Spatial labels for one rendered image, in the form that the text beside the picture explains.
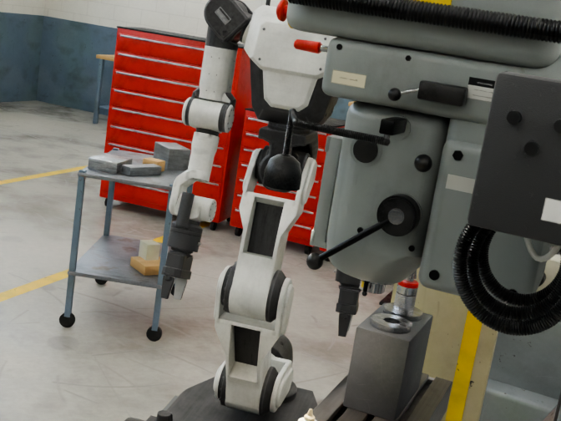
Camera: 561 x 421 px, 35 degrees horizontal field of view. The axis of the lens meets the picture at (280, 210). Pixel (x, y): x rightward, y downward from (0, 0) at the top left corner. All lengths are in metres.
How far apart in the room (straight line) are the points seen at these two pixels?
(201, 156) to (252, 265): 0.33
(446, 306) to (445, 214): 1.99
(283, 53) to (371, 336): 0.81
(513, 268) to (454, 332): 2.01
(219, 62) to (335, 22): 0.96
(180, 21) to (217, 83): 9.58
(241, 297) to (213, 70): 0.62
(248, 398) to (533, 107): 1.59
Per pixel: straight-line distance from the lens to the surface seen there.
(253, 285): 2.36
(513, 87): 1.20
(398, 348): 1.91
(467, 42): 1.45
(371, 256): 1.56
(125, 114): 7.16
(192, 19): 11.93
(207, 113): 2.42
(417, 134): 1.51
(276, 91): 2.34
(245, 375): 2.55
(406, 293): 2.02
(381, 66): 1.49
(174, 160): 4.88
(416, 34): 1.47
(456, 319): 3.47
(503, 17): 1.41
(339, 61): 1.52
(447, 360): 3.52
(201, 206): 2.43
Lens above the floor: 1.76
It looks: 13 degrees down
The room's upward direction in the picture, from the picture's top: 9 degrees clockwise
